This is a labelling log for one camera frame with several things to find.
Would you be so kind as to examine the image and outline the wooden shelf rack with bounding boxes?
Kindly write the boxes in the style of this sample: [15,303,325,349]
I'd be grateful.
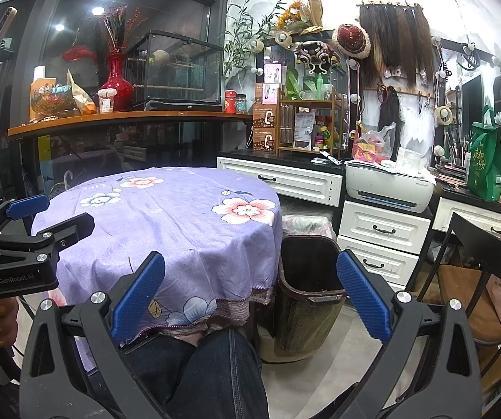
[277,88,349,158]

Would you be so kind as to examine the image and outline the ornate headpiece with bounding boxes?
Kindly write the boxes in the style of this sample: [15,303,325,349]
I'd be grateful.
[295,41,336,75]

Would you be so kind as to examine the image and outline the brown wooden counter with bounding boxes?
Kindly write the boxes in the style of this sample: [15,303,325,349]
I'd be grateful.
[8,111,255,138]

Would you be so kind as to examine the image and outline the green tote bag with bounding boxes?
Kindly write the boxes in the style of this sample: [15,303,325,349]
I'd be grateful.
[467,105,501,202]

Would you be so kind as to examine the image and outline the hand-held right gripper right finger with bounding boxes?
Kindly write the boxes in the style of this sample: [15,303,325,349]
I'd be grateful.
[337,249,482,419]

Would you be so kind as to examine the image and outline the person's leg in dark jeans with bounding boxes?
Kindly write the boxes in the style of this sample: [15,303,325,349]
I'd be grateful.
[121,327,264,419]

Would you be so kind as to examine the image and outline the white desk drawer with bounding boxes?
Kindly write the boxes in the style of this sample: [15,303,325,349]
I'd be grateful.
[433,196,501,236]

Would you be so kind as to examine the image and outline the white printer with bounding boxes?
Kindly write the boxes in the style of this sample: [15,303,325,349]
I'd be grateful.
[345,160,436,214]

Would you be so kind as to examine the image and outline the dried sunflower bouquet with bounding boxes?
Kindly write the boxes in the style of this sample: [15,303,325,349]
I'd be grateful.
[274,0,325,36]

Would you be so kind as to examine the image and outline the black chair with brown cushion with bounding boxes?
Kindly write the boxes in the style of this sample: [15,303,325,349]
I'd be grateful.
[407,212,501,345]

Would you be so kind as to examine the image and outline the green leafy branches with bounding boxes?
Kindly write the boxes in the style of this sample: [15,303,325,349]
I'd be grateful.
[224,0,286,75]

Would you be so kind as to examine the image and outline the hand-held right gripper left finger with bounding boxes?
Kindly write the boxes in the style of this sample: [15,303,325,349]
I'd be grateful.
[19,251,166,419]

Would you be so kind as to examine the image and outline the smartphone on holder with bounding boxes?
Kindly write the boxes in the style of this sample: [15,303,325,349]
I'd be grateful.
[0,6,19,68]

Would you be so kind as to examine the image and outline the row of hair extensions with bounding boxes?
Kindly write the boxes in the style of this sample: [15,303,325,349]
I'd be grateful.
[357,2,435,92]

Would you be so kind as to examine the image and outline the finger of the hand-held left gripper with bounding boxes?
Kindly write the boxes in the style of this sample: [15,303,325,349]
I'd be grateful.
[0,196,51,238]
[0,212,96,271]

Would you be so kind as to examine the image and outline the white maroon pouch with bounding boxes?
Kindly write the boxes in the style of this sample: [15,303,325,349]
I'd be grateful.
[294,112,316,149]

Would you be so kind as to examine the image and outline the purple floral tablecloth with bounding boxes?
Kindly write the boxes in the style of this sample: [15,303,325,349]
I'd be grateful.
[31,167,283,374]

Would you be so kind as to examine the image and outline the brown coffee carton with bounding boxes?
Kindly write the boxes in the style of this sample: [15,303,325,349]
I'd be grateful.
[252,104,279,129]
[252,128,279,153]

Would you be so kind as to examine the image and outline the red embroidered fur hat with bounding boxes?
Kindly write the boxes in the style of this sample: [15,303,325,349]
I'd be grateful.
[331,23,371,59]

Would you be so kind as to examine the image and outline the long white cabinet drawer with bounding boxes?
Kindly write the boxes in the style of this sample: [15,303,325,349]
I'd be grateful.
[216,156,345,208]

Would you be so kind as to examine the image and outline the red vase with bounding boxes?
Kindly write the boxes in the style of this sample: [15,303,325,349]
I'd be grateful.
[99,50,135,112]

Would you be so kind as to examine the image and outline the glass terrarium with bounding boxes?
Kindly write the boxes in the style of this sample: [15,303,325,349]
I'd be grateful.
[125,30,225,106]

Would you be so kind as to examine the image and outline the plastic bag with red packets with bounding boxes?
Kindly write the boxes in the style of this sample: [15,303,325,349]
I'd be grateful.
[352,122,397,162]

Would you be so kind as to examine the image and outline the white drawer with black handle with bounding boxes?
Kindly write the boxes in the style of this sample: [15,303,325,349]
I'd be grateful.
[337,236,421,289]
[341,201,432,255]

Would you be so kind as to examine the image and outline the dried branches with red berries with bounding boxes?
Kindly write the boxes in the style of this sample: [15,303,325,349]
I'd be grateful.
[100,4,148,53]

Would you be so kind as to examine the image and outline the yellow brown snack bag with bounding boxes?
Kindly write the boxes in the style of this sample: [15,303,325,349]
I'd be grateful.
[66,69,98,116]

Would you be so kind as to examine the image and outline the decorative lotus bowl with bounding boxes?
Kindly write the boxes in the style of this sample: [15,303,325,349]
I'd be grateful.
[30,83,76,119]

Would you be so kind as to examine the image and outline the brown trash bin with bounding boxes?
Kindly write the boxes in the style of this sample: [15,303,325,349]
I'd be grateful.
[278,235,349,354]

